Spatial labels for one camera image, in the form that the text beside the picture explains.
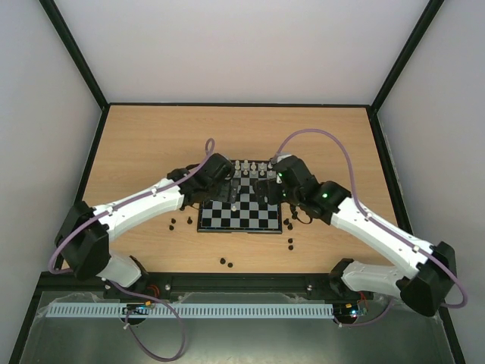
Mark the black aluminium front rail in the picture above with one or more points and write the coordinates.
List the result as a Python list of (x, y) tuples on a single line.
[(235, 282)]

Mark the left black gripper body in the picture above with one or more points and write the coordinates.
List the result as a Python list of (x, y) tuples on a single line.
[(214, 194)]

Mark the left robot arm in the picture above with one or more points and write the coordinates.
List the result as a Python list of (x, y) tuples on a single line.
[(87, 232)]

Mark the black and silver chessboard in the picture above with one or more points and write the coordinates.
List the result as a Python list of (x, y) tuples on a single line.
[(250, 217)]

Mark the light blue slotted cable duct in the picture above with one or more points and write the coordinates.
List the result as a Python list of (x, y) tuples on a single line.
[(195, 311)]

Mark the left circuit board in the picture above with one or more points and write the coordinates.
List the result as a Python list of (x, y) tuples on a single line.
[(138, 308)]

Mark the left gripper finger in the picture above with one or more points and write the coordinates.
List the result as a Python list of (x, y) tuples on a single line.
[(224, 193), (235, 185)]

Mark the circuit board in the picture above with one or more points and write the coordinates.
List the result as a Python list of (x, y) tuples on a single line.
[(353, 310), (138, 308)]

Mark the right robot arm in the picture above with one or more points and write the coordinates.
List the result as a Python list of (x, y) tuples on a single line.
[(334, 205)]

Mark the right circuit board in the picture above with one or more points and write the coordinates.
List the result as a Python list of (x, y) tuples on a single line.
[(353, 310)]

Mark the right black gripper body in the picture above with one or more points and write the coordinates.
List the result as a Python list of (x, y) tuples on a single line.
[(263, 189)]

